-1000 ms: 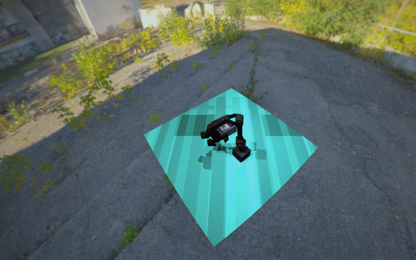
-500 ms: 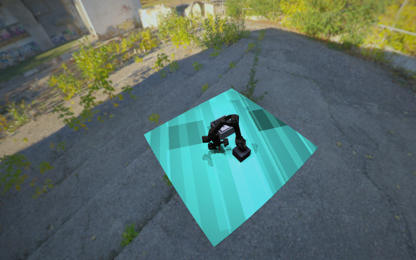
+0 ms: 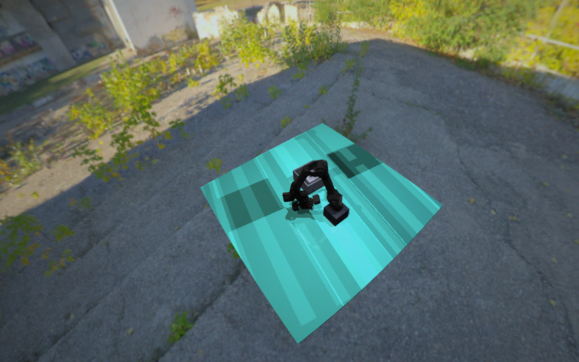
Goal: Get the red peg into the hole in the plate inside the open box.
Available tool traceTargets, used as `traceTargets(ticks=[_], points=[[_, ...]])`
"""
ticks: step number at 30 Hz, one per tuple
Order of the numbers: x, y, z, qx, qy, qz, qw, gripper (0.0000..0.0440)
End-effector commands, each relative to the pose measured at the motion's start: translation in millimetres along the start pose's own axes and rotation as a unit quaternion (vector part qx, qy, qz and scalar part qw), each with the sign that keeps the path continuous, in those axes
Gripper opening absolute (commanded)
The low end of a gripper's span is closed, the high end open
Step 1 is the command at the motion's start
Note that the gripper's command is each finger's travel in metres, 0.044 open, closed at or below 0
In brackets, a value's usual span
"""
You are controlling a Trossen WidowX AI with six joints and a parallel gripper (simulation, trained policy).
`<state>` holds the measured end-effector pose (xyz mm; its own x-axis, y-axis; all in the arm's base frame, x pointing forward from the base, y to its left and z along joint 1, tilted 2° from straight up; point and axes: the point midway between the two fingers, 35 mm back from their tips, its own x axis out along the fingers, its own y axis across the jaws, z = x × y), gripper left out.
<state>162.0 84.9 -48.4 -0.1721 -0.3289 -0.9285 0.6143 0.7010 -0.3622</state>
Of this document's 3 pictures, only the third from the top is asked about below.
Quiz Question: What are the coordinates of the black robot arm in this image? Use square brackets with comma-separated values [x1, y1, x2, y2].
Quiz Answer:
[282, 159, 343, 213]

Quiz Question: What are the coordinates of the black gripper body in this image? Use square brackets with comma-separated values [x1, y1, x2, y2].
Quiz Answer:
[292, 194, 321, 211]

